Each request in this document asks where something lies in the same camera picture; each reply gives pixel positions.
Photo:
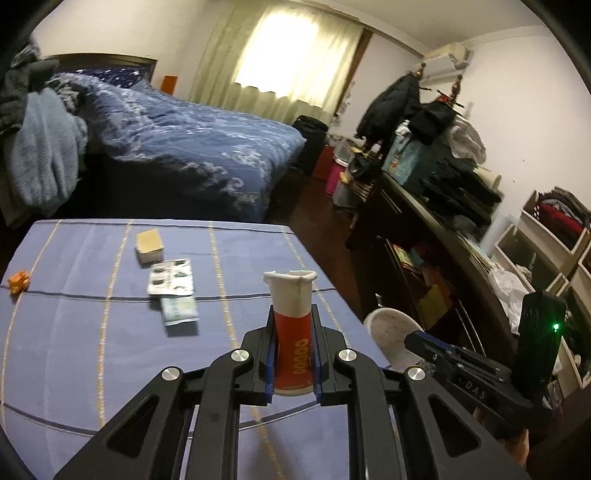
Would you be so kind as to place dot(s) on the wooden coat rack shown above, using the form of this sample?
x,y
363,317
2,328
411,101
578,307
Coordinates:
x,y
457,87

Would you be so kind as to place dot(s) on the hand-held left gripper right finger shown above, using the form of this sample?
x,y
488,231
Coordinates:
x,y
316,369

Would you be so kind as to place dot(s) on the light blue fleece blanket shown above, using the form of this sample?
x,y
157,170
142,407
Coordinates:
x,y
41,147

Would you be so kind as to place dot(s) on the red box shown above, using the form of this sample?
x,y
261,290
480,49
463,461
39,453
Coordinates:
x,y
323,161

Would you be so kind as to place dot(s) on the person's right hand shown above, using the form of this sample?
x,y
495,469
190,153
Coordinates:
x,y
516,446

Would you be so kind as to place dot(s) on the small yellow box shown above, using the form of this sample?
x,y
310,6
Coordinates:
x,y
148,244

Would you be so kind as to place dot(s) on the dark puffer jacket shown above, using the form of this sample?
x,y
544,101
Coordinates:
x,y
27,78

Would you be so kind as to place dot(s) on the dark wooden bed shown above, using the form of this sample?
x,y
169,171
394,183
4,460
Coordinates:
x,y
106,62

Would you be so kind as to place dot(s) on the white shelf unit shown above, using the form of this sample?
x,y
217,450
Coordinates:
x,y
545,244

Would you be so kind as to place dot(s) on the green and white sachet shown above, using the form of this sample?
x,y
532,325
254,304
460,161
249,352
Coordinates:
x,y
179,311

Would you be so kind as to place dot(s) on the star printed pillow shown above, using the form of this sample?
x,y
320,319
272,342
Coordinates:
x,y
115,76

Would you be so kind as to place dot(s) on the pile of dark clothes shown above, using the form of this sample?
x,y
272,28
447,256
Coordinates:
x,y
452,184

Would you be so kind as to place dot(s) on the dark wooden dresser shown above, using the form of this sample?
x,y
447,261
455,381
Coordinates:
x,y
415,258

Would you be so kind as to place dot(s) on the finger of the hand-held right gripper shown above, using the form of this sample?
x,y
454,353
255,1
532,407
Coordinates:
x,y
429,346

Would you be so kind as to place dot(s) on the white plastic bag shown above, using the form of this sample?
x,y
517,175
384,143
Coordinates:
x,y
508,286

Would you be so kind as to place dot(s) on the red and white paper cup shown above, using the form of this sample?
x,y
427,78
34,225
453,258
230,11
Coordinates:
x,y
291,323

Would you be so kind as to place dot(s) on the white air conditioner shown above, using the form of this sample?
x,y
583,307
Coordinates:
x,y
445,62

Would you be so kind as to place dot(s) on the pale green curtain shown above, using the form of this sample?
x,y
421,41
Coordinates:
x,y
277,60

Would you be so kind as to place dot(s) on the black suitcase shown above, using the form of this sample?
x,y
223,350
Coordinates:
x,y
309,141

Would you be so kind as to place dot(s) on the black hanging jacket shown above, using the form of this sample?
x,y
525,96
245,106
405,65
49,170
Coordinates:
x,y
392,108

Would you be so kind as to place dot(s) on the blue striped tablecloth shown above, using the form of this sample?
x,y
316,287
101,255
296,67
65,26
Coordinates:
x,y
92,346

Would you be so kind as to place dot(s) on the white waste bin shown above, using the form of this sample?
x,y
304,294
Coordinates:
x,y
392,332

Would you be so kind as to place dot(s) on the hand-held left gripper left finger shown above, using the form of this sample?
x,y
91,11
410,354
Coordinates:
x,y
268,369

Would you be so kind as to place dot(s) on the white garment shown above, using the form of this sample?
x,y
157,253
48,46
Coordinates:
x,y
466,138

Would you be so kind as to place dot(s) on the small orange toy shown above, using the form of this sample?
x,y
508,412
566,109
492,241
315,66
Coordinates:
x,y
19,280

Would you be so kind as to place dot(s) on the silver blister pack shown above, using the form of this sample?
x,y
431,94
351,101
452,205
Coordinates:
x,y
171,277

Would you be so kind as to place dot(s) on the clear plastic storage box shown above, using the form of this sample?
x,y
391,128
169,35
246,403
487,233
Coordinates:
x,y
344,152

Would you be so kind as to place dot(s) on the brown curtain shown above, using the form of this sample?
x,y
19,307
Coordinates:
x,y
358,60

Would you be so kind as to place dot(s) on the pink bin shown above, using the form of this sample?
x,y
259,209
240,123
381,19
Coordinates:
x,y
334,180

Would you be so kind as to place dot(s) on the blue patterned duvet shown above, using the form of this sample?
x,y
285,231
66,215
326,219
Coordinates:
x,y
184,138

